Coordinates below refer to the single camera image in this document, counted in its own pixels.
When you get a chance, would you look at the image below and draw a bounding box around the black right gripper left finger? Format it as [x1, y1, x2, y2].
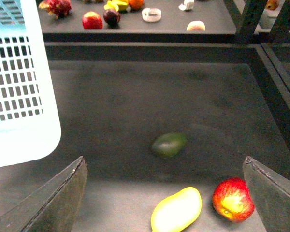
[0, 156, 87, 232]

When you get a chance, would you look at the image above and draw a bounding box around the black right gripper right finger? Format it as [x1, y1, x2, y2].
[243, 156, 290, 232]

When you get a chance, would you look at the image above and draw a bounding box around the light blue plastic basket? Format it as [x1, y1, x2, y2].
[0, 0, 61, 167]

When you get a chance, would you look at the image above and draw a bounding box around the yellow mango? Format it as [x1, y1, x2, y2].
[150, 187, 202, 232]

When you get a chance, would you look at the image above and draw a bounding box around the red yellow apple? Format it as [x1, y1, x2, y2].
[212, 177, 255, 223]

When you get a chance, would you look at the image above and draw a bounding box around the green avocado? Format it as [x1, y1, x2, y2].
[151, 132, 188, 159]

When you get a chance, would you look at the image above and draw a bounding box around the pink peach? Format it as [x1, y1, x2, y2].
[187, 21, 205, 31]

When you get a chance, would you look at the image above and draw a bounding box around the red apple on shelf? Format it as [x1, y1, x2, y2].
[82, 11, 103, 29]

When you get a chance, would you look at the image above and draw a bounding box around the pink dragon fruit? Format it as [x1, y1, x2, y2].
[38, 0, 72, 19]

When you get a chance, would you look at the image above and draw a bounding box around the dark purple plum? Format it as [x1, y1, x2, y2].
[103, 9, 121, 27]

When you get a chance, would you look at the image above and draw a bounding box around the yellow starfruit near persimmon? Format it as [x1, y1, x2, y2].
[103, 0, 129, 12]

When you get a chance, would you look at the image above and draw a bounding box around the orange persimmon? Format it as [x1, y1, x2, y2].
[128, 0, 144, 10]

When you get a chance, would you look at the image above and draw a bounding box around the black metal post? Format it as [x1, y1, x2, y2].
[236, 0, 267, 44]

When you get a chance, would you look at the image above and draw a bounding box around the red apple behind post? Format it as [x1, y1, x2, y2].
[265, 0, 280, 11]

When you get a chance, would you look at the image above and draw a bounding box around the clear tape ring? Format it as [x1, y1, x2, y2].
[142, 7, 162, 23]

